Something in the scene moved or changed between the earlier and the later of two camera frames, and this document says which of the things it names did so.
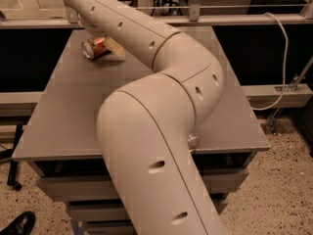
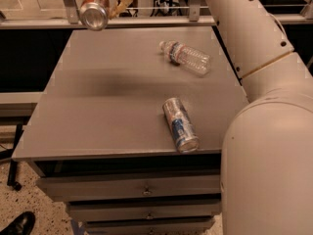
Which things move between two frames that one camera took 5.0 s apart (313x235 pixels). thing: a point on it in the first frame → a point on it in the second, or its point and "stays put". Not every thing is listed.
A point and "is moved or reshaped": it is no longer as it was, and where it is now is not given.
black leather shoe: (22, 224) stays put
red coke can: (95, 47) is moved or reshaped
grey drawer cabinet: (62, 143) stays put
